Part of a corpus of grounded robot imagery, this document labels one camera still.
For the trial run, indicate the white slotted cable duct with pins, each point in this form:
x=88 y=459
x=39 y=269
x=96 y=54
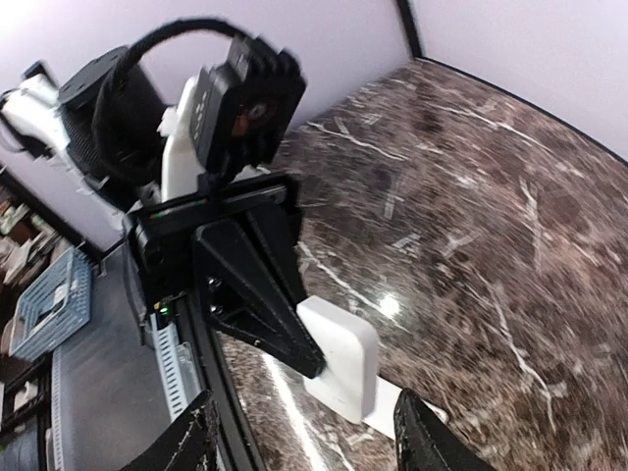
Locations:
x=112 y=396

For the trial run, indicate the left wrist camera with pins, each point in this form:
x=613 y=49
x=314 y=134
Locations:
x=229 y=118

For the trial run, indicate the right black frame post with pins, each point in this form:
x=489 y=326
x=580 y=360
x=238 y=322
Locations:
x=410 y=28

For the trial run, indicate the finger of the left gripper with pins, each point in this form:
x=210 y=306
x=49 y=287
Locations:
x=239 y=297
x=270 y=228

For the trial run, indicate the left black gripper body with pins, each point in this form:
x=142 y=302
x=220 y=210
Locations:
x=161 y=237

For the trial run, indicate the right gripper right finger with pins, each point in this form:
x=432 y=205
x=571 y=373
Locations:
x=424 y=443

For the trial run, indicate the blue plastic basket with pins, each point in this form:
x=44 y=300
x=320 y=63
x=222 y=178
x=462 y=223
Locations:
x=53 y=308

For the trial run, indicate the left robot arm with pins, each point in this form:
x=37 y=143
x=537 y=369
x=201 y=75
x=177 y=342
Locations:
x=103 y=124

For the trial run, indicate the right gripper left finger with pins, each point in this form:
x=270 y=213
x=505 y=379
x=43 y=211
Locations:
x=189 y=443

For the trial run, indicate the black front rail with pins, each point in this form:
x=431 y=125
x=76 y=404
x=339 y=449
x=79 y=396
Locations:
x=237 y=447

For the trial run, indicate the white battery cover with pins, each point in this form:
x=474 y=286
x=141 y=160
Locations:
x=348 y=383

